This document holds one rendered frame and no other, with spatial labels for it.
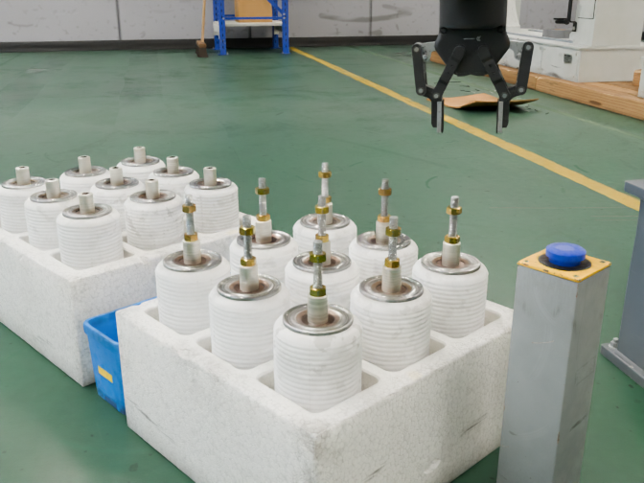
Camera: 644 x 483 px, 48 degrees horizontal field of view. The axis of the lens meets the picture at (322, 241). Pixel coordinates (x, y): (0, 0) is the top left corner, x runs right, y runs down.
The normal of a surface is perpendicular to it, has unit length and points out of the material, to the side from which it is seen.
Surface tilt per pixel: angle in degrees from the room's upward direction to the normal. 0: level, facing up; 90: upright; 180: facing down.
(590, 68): 90
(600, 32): 90
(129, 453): 0
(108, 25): 90
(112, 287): 90
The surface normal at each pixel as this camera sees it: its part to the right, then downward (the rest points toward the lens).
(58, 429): 0.00, -0.94
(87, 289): 0.70, 0.24
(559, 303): -0.73, 0.23
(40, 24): 0.22, 0.32
